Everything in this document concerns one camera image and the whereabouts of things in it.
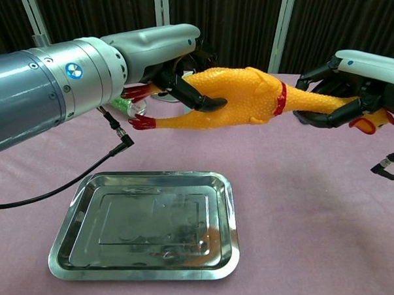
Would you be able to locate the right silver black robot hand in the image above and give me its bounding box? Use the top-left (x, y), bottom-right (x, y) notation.
top-left (292, 47), bottom-right (394, 131)

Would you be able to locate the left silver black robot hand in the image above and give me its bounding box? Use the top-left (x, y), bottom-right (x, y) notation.
top-left (97, 19), bottom-right (232, 114)

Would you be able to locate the yellow rubber chicken toy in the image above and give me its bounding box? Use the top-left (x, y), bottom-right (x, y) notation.
top-left (119, 61), bottom-right (394, 142)

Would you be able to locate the stainless steel rectangular tray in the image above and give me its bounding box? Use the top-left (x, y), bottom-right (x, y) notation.
top-left (46, 163), bottom-right (244, 289)

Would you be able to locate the white computer mouse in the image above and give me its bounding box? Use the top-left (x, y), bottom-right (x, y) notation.
top-left (152, 91), bottom-right (182, 104)

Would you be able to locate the green drink can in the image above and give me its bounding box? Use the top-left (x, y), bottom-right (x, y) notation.
top-left (108, 96), bottom-right (148, 119)

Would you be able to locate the dark ribbed partition curtain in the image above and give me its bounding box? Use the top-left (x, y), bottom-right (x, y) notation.
top-left (0, 0), bottom-right (394, 82)

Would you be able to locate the pink tablecloth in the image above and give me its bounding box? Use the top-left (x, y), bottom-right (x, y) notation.
top-left (0, 59), bottom-right (394, 295)

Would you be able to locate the white partition frame post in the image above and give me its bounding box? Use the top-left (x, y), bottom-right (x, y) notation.
top-left (267, 0), bottom-right (295, 74)
top-left (152, 0), bottom-right (173, 27)
top-left (12, 0), bottom-right (54, 46)

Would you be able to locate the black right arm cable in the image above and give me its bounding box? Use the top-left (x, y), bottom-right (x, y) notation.
top-left (370, 138), bottom-right (394, 186)

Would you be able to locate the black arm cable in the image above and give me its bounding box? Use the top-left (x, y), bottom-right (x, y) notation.
top-left (0, 101), bottom-right (137, 217)
top-left (370, 138), bottom-right (394, 186)

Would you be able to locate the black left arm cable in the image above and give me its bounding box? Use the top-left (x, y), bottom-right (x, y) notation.
top-left (0, 101), bottom-right (137, 217)

